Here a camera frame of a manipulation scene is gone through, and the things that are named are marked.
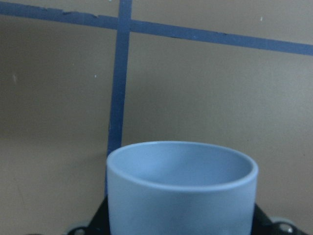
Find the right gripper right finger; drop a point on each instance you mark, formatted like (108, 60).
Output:
(262, 225)

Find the light blue plastic cup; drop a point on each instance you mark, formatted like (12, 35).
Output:
(180, 188)

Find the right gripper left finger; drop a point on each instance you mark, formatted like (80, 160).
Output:
(99, 225)

